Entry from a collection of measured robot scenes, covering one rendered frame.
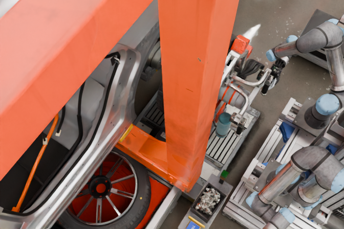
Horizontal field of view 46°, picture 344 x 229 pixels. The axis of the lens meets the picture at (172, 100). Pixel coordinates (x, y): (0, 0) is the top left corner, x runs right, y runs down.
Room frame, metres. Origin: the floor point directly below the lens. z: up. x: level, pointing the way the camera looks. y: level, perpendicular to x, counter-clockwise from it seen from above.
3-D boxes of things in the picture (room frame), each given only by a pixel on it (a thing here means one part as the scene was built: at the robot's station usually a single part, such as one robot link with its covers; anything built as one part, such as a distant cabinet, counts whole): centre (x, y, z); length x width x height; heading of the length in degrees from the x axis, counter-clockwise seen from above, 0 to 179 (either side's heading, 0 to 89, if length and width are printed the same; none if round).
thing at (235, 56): (1.19, -0.32, 0.85); 0.54 x 0.07 x 0.54; 146
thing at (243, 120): (0.93, -0.39, 0.93); 0.09 x 0.05 x 0.05; 56
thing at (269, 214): (0.32, -0.49, 1.11); 0.11 x 0.08 x 0.11; 41
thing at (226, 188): (0.52, -0.21, 0.44); 0.43 x 0.17 x 0.03; 146
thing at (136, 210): (0.65, 0.48, 0.39); 0.66 x 0.66 x 0.24
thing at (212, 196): (0.53, -0.22, 0.51); 0.20 x 0.14 x 0.13; 141
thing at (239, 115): (1.04, -0.36, 1.03); 0.19 x 0.18 x 0.11; 56
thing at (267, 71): (1.20, -0.47, 1.03); 0.19 x 0.18 x 0.11; 56
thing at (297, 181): (0.57, -0.62, 0.98); 0.13 x 0.12 x 0.14; 41
